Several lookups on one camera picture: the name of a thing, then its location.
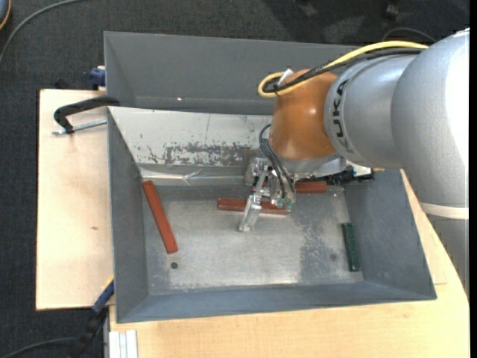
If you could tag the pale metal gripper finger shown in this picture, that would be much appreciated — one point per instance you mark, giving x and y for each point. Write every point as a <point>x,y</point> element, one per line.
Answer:
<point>255,215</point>
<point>246,216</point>

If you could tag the red-brown flat block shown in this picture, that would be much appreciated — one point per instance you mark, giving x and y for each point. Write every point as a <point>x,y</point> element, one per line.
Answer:
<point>233,204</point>
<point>161,218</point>
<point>311,187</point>

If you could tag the grey metal bin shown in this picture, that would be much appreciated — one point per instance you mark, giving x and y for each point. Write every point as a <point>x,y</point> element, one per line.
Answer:
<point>231,259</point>

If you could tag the dark green flat block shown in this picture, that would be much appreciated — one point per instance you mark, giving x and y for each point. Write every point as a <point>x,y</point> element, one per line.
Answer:
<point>352,246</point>

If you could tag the pale wood flat board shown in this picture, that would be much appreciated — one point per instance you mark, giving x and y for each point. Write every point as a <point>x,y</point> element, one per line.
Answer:
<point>74,207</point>

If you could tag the black cylinder on white bracket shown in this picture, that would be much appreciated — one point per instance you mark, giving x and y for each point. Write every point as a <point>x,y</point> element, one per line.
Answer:
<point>344,177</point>

